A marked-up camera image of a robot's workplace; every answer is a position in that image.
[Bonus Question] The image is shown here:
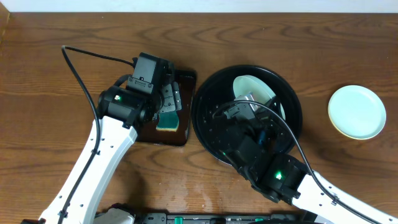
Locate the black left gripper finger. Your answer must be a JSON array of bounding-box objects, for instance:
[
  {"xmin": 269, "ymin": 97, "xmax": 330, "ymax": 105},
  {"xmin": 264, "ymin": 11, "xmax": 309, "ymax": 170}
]
[
  {"xmin": 160, "ymin": 84, "xmax": 176, "ymax": 113},
  {"xmin": 172, "ymin": 82, "xmax": 182, "ymax": 111}
]

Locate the green yellow sponge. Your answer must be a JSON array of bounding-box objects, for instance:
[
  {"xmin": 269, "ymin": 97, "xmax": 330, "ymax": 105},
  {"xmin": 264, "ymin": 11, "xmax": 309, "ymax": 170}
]
[{"xmin": 156, "ymin": 111, "xmax": 180, "ymax": 132}]

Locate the small green plate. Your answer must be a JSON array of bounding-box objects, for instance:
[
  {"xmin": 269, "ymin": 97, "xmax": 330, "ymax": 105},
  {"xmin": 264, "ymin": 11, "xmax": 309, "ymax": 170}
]
[{"xmin": 233, "ymin": 75, "xmax": 276, "ymax": 105}]

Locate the large green plate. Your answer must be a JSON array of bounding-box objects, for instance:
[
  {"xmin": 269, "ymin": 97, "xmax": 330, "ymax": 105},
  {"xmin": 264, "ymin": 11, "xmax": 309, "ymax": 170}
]
[{"xmin": 328, "ymin": 85, "xmax": 387, "ymax": 139}]

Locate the yellow plate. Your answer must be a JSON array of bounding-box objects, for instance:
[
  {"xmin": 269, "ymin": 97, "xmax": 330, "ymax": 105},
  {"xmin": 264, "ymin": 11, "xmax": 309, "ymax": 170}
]
[{"xmin": 327, "ymin": 106, "xmax": 369, "ymax": 141}]

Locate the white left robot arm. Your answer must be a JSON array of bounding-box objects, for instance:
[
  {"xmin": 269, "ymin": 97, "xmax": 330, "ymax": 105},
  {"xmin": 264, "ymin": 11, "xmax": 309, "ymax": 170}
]
[{"xmin": 35, "ymin": 79, "xmax": 187, "ymax": 223}]

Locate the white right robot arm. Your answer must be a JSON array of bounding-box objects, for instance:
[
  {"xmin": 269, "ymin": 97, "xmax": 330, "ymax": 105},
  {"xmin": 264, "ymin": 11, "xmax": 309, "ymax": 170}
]
[{"xmin": 220, "ymin": 121, "xmax": 397, "ymax": 223}]

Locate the rectangular black water tray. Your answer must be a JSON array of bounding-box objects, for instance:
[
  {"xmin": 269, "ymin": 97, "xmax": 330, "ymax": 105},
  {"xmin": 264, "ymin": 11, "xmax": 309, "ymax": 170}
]
[{"xmin": 136, "ymin": 70, "xmax": 197, "ymax": 146}]

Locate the round black tray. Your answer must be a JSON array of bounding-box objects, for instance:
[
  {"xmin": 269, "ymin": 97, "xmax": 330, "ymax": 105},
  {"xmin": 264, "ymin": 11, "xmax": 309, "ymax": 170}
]
[{"xmin": 192, "ymin": 65, "xmax": 303, "ymax": 164}]

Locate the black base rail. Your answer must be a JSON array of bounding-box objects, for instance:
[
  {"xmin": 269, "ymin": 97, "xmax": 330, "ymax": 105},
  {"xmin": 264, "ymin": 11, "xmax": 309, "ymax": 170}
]
[{"xmin": 93, "ymin": 202, "xmax": 315, "ymax": 224}]

